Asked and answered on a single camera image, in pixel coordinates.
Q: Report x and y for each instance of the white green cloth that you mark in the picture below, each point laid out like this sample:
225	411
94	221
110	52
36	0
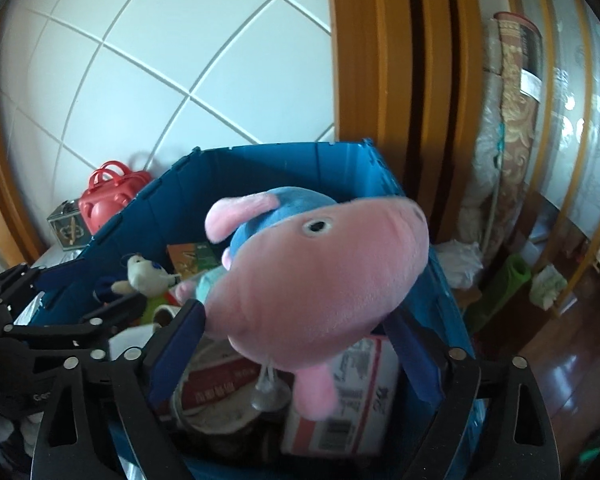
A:
547	287

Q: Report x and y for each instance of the dark gift box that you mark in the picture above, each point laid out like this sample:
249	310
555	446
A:
70	230

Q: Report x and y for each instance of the blue plastic storage crate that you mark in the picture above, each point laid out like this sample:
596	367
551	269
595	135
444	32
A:
280	170

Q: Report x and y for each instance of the white mug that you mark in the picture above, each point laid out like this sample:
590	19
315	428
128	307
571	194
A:
162	316

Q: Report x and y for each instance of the pink pig plush blue shirt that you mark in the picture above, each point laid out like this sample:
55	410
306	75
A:
320	285

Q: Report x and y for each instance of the rolled green mat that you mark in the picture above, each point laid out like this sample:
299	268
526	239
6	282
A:
500	290

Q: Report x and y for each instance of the white plastic bag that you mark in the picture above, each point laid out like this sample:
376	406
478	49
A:
460	262

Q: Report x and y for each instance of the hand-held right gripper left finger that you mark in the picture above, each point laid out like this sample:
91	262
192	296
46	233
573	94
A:
175	355

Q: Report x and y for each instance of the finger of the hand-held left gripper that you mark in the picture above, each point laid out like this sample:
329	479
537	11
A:
10	287
55	332

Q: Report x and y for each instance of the green orange toy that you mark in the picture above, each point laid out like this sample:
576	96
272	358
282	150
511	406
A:
155	306

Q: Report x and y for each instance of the white padded wooden headboard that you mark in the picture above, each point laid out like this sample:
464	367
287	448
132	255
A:
180	35

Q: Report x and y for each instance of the red bear-face carrying case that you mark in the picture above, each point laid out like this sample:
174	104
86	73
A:
105	205

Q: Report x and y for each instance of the white tissue pack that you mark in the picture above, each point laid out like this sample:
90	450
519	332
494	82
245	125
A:
360	395

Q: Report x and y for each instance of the small white bear plush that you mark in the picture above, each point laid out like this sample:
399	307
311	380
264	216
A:
147	275

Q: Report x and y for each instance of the rolled white quilt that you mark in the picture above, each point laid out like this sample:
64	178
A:
482	175

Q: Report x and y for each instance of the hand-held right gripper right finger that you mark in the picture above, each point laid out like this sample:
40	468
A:
425	365

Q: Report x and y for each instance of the white paper box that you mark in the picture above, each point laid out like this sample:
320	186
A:
130	342

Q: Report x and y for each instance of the wooden framed glass door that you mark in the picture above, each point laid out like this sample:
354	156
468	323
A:
580	110

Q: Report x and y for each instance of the green cardboard box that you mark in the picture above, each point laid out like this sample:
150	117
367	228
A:
195	257

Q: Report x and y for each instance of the rolled patterned carpet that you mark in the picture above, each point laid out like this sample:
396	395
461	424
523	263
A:
517	135

